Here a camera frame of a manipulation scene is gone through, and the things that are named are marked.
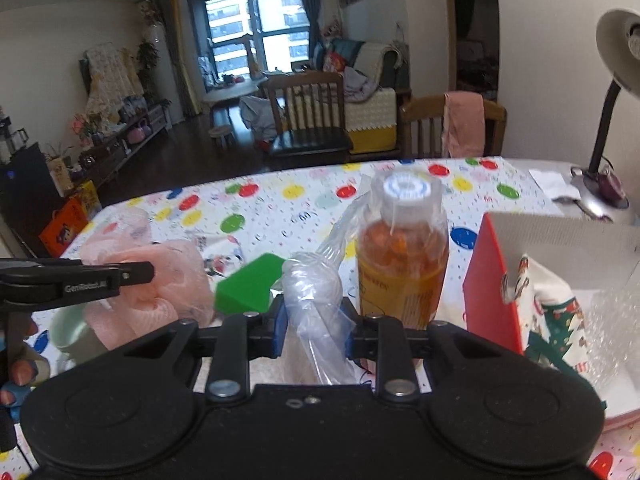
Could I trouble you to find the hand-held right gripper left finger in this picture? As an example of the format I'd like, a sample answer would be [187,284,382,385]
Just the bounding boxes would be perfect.
[121,296,289,402]

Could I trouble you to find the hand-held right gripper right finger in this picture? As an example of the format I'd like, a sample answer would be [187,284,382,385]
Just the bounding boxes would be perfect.
[340,296,502,404]

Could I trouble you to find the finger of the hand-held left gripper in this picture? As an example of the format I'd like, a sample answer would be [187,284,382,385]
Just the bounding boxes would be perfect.
[0,258,155,312]

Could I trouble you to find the clear plastic bag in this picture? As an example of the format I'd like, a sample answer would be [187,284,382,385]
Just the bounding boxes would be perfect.
[280,195,373,387]

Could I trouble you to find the green sponge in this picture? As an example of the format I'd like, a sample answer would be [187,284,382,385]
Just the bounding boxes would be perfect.
[215,253,287,316]

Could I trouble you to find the orange liquid plastic bottle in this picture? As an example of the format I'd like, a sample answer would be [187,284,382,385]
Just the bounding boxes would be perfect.
[356,170,449,332]

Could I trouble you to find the pink mesh bath pouf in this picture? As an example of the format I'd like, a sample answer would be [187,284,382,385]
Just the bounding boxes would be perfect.
[79,232,217,352]

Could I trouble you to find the red cardboard box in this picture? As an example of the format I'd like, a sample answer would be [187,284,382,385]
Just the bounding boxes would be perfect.
[462,211,640,432]

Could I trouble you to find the person's left hand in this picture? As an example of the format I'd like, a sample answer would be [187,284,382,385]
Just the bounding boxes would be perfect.
[0,316,40,407]

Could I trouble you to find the mint green cup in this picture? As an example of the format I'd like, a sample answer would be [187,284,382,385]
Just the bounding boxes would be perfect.
[50,302,109,367]

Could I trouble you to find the orange paper bag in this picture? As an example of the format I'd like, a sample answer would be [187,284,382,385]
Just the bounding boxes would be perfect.
[39,197,91,259]

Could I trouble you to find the printed plastic packet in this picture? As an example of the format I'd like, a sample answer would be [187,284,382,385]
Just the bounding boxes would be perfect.
[192,232,242,279]

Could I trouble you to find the black cabinet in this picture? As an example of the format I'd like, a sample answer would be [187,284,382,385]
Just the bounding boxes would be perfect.
[0,142,67,257]

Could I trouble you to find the polka dot tablecloth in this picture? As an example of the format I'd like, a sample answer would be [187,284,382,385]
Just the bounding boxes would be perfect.
[0,157,640,480]

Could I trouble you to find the dark wooden media cabinet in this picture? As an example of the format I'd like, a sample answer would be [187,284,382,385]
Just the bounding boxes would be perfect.
[65,102,169,187]

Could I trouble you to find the wooden chair with dark seat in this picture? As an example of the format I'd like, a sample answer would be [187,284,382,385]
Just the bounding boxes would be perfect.
[260,71,352,162]

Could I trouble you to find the festive printed cloth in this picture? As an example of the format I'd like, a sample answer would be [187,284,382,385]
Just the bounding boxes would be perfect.
[501,254,609,407]

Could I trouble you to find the small wooden stool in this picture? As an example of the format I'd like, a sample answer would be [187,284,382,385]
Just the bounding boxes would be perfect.
[207,125,236,149]

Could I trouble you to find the white cloth heap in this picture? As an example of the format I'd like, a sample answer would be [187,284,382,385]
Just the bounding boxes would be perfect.
[239,94,279,142]

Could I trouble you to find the floral hanging cloth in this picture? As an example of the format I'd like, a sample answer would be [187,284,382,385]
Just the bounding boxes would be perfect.
[82,41,146,117]

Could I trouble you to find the light wooden chair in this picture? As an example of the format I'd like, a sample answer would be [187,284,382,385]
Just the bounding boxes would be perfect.
[400,94,507,160]

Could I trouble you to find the sofa with cream cover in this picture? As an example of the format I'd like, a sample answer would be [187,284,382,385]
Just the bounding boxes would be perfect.
[287,39,414,155]

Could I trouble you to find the pink towel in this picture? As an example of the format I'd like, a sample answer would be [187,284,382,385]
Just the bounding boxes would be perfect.
[442,91,486,159]

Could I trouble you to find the white paper sheet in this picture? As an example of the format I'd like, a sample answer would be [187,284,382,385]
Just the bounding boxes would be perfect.
[529,167,577,202]

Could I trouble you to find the large window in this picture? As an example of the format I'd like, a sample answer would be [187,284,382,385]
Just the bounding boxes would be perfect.
[187,0,314,94]

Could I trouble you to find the small purple object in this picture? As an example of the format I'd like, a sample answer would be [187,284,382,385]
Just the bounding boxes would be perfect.
[599,172,624,202]

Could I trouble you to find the dark curtain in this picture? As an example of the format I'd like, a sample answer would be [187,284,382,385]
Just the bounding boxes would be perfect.
[294,0,327,63]

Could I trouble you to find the grey desk lamp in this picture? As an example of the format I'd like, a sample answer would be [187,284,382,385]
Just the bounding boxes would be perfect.
[569,8,640,224]

